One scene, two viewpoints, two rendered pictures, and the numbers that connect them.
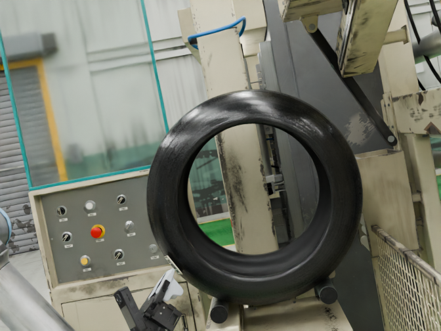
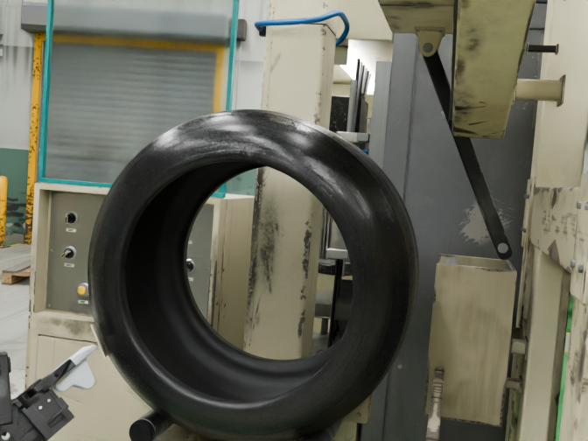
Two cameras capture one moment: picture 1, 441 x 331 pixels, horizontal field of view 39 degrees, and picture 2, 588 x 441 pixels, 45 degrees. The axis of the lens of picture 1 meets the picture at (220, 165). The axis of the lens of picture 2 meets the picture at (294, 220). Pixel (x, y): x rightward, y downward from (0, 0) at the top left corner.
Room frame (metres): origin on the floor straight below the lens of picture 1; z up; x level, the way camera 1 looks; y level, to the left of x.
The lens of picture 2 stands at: (0.47, -0.34, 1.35)
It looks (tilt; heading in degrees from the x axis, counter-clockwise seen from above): 4 degrees down; 10
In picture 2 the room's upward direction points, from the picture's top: 4 degrees clockwise
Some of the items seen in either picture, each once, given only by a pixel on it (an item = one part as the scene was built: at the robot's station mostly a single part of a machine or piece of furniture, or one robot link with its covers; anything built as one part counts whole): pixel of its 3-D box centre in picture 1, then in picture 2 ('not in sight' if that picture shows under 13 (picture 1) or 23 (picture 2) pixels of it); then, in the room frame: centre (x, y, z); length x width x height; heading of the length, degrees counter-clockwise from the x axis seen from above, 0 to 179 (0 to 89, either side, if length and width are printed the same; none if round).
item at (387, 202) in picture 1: (380, 200); (468, 334); (1.92, -0.47, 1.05); 0.20 x 0.15 x 0.30; 177
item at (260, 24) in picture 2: (217, 33); (302, 29); (1.97, -0.07, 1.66); 0.19 x 0.19 x 0.06; 87
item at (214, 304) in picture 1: (221, 296); (180, 402); (1.72, 0.07, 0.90); 0.35 x 0.05 x 0.05; 177
